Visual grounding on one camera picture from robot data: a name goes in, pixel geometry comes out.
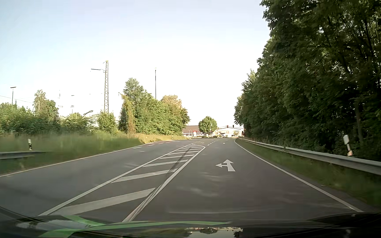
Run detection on short grey guard rail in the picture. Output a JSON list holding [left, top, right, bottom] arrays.
[[0, 151, 45, 162]]

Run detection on white building with dark roof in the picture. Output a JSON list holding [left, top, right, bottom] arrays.
[[181, 125, 204, 138]]

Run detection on round green tree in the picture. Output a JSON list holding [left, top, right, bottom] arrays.
[[198, 116, 218, 135]]

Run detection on tall grass verge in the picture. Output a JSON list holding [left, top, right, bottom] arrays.
[[0, 132, 186, 179]]

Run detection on road markings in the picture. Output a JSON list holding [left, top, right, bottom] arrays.
[[38, 139, 364, 222]]

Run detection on lattice steel pylon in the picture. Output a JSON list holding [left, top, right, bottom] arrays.
[[91, 60, 110, 113]]

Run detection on row of trees and bushes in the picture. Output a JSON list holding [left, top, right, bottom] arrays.
[[0, 78, 190, 135]]

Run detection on row of tall trees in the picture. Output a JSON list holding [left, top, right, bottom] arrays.
[[233, 0, 381, 164]]

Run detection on grass verge with guard rail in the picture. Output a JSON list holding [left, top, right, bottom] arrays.
[[235, 139, 381, 210]]

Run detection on grey asphalt road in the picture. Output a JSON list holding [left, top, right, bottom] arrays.
[[0, 138, 364, 223]]

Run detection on car's own bonnet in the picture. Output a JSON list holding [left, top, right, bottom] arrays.
[[0, 202, 381, 238]]

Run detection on grey metal guard rail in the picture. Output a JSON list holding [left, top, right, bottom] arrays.
[[238, 137, 381, 181]]

